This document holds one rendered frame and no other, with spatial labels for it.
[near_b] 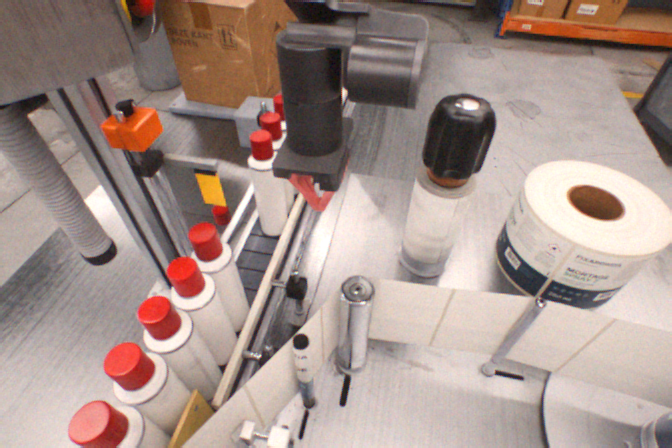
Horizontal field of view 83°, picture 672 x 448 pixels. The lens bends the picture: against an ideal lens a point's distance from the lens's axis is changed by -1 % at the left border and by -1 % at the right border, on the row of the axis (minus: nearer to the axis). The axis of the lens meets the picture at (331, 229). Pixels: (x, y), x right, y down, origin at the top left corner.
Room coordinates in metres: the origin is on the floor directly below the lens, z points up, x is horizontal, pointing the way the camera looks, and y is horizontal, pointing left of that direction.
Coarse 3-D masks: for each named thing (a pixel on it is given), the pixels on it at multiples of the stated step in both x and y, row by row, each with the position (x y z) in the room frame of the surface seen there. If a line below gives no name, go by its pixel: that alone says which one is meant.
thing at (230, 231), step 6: (252, 186) 0.51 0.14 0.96; (252, 192) 0.49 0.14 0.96; (246, 198) 0.48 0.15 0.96; (252, 198) 0.49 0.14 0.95; (240, 204) 0.46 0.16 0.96; (246, 204) 0.46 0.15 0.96; (240, 210) 0.45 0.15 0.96; (246, 210) 0.46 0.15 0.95; (234, 216) 0.43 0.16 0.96; (240, 216) 0.44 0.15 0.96; (234, 222) 0.42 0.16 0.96; (240, 222) 0.43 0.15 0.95; (228, 228) 0.41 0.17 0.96; (234, 228) 0.41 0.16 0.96; (228, 234) 0.40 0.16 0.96; (234, 234) 0.40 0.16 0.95; (222, 240) 0.38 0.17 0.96; (228, 240) 0.39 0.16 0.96
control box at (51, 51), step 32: (0, 0) 0.24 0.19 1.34; (32, 0) 0.25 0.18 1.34; (64, 0) 0.26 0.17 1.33; (96, 0) 0.27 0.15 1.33; (0, 32) 0.24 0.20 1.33; (32, 32) 0.25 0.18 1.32; (64, 32) 0.26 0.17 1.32; (96, 32) 0.27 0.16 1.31; (128, 32) 0.29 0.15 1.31; (0, 64) 0.23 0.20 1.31; (32, 64) 0.24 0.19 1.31; (64, 64) 0.25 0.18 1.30; (96, 64) 0.26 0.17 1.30; (128, 64) 0.28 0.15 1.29; (0, 96) 0.22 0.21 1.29
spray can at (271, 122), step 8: (272, 112) 0.55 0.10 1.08; (264, 120) 0.53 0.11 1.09; (272, 120) 0.53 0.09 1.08; (280, 120) 0.53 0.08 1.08; (264, 128) 0.52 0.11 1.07; (272, 128) 0.52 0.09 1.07; (280, 128) 0.53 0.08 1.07; (272, 136) 0.52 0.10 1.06; (280, 136) 0.53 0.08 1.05; (272, 144) 0.52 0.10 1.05; (280, 144) 0.52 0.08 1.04; (288, 184) 0.52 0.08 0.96; (288, 192) 0.52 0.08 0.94; (288, 200) 0.52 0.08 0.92; (288, 208) 0.52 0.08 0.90
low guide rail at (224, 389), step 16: (288, 224) 0.46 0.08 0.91; (288, 240) 0.43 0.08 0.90; (272, 256) 0.39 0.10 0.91; (272, 272) 0.36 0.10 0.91; (256, 304) 0.30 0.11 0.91; (256, 320) 0.28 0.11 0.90; (240, 336) 0.24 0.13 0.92; (240, 352) 0.22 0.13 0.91; (224, 384) 0.18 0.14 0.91; (224, 400) 0.16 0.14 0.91
